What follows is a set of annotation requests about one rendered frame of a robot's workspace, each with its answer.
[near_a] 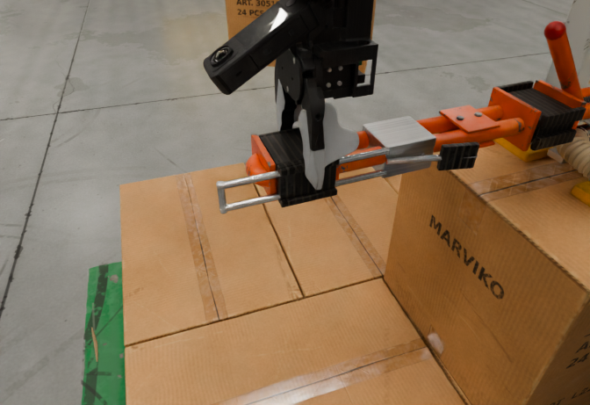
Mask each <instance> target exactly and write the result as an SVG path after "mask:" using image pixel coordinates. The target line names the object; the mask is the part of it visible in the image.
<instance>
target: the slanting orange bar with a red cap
mask: <svg viewBox="0 0 590 405"><path fill-rule="evenodd" d="M544 36H545V38H546V40H547V43H548V46H549V50H550V54H551V57H552V60H553V63H554V66H555V70H556V72H557V75H558V81H559V83H560V86H561V90H563V91H565V92H567V93H569V94H571V95H573V96H574V97H576V98H580V99H582V100H584V98H583V95H582V91H581V88H580V85H579V79H578V75H577V71H576V68H575V64H574V60H573V58H572V51H571V48H570V44H569V40H568V37H567V34H566V27H565V24H564V23H562V22H561V21H553V22H550V23H549V24H548V25H547V26H546V27H545V29H544Z"/></svg>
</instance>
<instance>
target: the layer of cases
mask: <svg viewBox="0 0 590 405"><path fill-rule="evenodd" d="M247 176H248V175H247V172H246V166H245V164H244V163H237V164H232V165H227V166H222V167H217V168H212V169H207V170H198V171H193V172H188V173H183V174H178V175H173V176H168V177H159V178H154V179H149V180H144V181H140V182H134V183H129V184H121V185H120V186H119V195H120V225H121V255H122V285H123V315H124V345H125V375H126V405H471V403H470V402H469V401H468V399H467V398H466V396H465V395H464V393H463V392H462V390H461V389H460V387H459V386H458V385H457V383H456V382H455V381H454V379H453V378H452V377H451V375H450V373H449V372H448V370H447V369H446V368H445V366H444V365H443V363H442V361H441V360H440V359H439V358H438V357H437V355H436V354H435V352H434V351H433V349H432V348H431V346H430V345H429V344H428V342H427V340H426V339H425V337H424V336H423V335H422V333H421V332H420V331H419V329H418V328H417V327H416V325H415V324H414V322H413V320H412V319H411V318H410V316H409V315H408V313H407V312H406V310H405V309H404V308H403V307H402V305H401V304H400V303H399V301H398V299H397V298H396V296H395V295H394V294H393V292H392V290H391V289H390V287H389V286H388V285H387V284H386V283H385V281H384V275H385V267H386V261H387V256H388V250H389V246H390V241H391V235H392V225H393V220H394V215H395V210H396V205H397V199H398V194H399V185H400V179H401V174H399V175H396V176H392V177H385V178H382V177H375V178H371V179H367V180H364V181H359V182H355V183H352V184H345V185H340V186H337V187H335V188H336V189H337V195H334V196H331V197H327V198H324V199H316V200H313V201H309V202H305V203H301V204H297V205H293V206H287V207H281V206H280V204H279V202H278V200H277V201H273V202H268V203H263V204H260V205H255V206H249V207H244V208H241V209H237V210H233V211H229V212H227V213H225V214H222V213H220V211H219V197H218V191H217V187H216V183H217V182H218V181H223V182H224V181H228V180H233V179H237V178H242V177H247Z"/></svg>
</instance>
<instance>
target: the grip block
mask: <svg viewBox="0 0 590 405"><path fill-rule="evenodd" d="M532 86H533V82H531V81H527V82H521V83H512V84H507V85H502V86H497V87H493V91H492V94H491V97H490V101H489V104H488V106H492V105H499V106H501V108H502V110H503V117H502V119H500V120H497V121H501V120H505V119H513V118H521V119H522V120H523V121H524V124H525V129H524V131H523V133H521V134H516V135H511V136H507V137H503V138H504V139H505V140H507V141H509V142H510V143H512V144H513V145H515V146H516V147H517V148H519V149H520V150H522V151H527V150H528V149H529V144H530V143H531V142H532V144H531V146H530V149H532V150H534V151H535V150H539V149H543V148H549V147H553V146H557V145H561V144H565V143H568V142H572V141H573V139H574V136H575V134H576V133H577V131H576V127H577V125H578V123H579V121H580V120H582V118H583V116H584V113H585V111H586V108H585V106H586V101H584V100H582V99H580V98H576V97H574V96H573V95H571V94H569V93H567V92H565V91H563V90H560V89H559V88H557V87H555V86H553V85H551V84H549V83H546V82H544V81H542V80H540V79H538V80H536V82H535V85H534V88H532ZM497 121H495V122H497Z"/></svg>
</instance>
